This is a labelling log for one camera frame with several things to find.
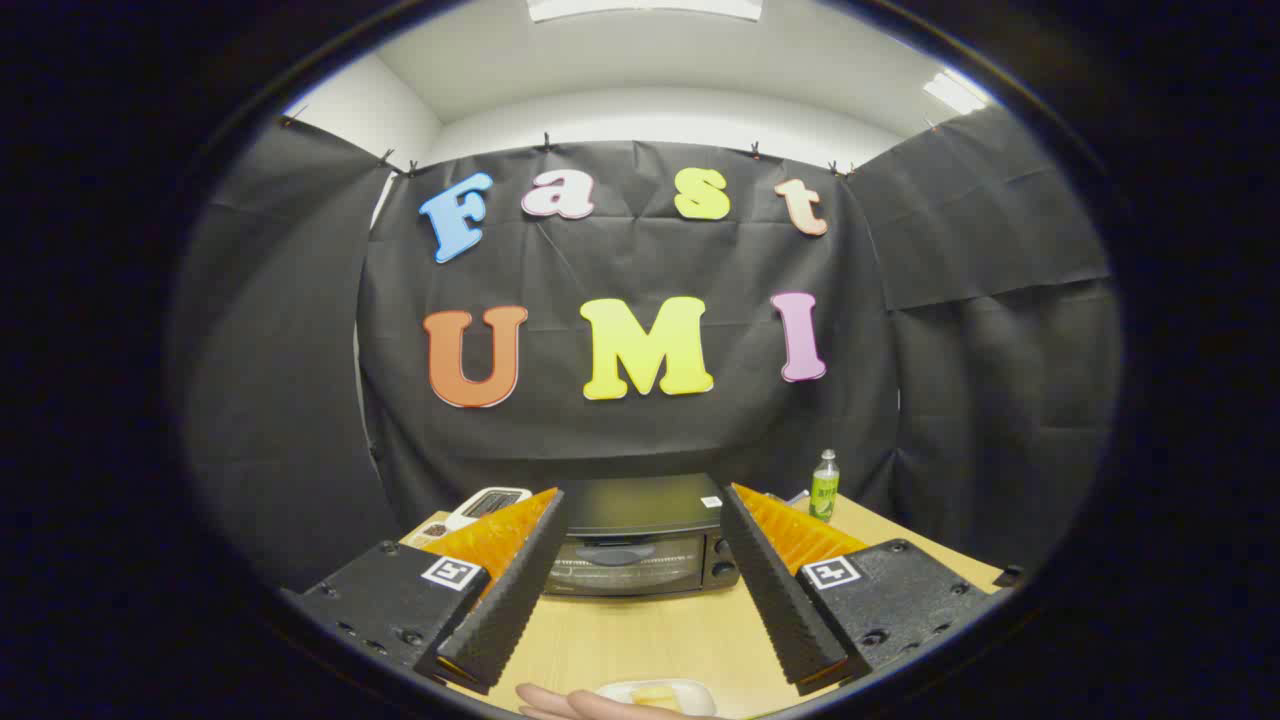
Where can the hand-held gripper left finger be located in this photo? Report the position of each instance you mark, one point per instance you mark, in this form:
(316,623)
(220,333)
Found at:
(510,600)

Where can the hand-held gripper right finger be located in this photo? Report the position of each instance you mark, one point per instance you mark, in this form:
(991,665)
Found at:
(775,600)

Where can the ridged yellow bread roll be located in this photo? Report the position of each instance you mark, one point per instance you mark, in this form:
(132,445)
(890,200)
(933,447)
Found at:
(655,696)

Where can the black toaster oven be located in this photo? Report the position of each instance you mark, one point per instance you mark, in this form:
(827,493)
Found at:
(640,505)

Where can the white pop-up toaster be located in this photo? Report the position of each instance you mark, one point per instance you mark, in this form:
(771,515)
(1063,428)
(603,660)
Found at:
(480,505)

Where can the white square plate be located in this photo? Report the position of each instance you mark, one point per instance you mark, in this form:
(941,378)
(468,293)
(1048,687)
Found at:
(700,692)

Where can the green label clear bottle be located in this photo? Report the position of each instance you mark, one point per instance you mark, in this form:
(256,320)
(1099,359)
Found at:
(824,490)

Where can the small ceiling light panel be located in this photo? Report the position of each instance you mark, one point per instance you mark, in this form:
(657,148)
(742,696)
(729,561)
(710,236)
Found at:
(955,93)

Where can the long ceiling light panel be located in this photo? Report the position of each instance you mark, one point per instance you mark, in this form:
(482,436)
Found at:
(640,8)

